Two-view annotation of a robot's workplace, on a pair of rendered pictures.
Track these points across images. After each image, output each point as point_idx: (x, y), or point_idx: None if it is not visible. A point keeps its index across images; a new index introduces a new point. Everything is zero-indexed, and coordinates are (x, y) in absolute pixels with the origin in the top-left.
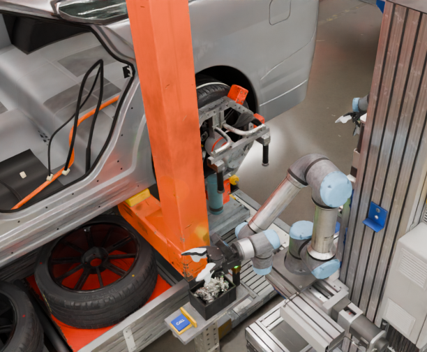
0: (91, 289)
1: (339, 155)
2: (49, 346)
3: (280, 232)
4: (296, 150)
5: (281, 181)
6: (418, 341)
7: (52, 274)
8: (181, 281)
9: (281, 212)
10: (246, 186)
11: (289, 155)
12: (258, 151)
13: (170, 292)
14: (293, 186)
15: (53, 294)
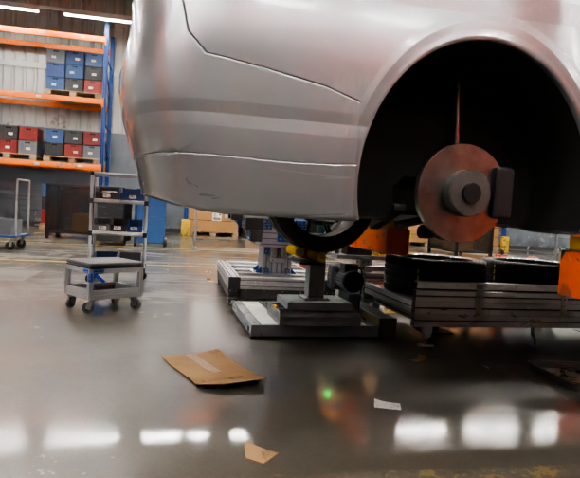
0: (438, 255)
1: (86, 329)
2: (484, 332)
3: (251, 308)
4: (119, 341)
5: (188, 334)
6: None
7: (469, 259)
8: (371, 266)
9: (225, 325)
10: (231, 340)
11: (137, 341)
12: (165, 352)
13: (380, 266)
14: None
15: (466, 257)
